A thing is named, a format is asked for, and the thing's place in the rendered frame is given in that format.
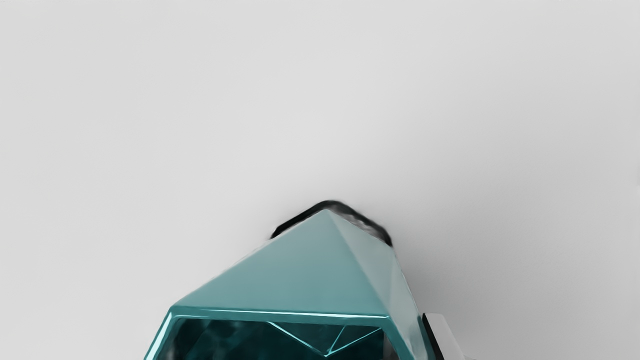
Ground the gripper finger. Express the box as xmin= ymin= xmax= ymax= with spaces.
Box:
xmin=421 ymin=313 xmax=476 ymax=360

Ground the teal faceted mug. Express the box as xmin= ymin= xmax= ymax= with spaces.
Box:
xmin=144 ymin=208 xmax=437 ymax=360

